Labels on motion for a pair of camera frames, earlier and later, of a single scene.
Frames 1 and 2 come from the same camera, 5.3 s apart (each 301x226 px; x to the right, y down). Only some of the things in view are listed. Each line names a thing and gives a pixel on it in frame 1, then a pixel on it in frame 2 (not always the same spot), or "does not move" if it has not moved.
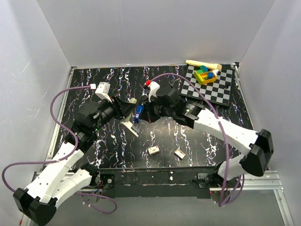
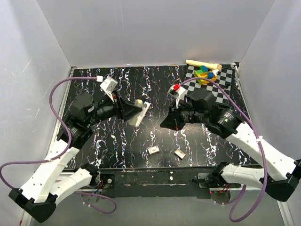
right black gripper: (148, 104) -> (172, 121)
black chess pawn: (227, 84) does not move
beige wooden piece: (213, 66) does not move
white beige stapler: (132, 128) -> (136, 120)
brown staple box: (180, 153) does not move
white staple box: (154, 150) does not move
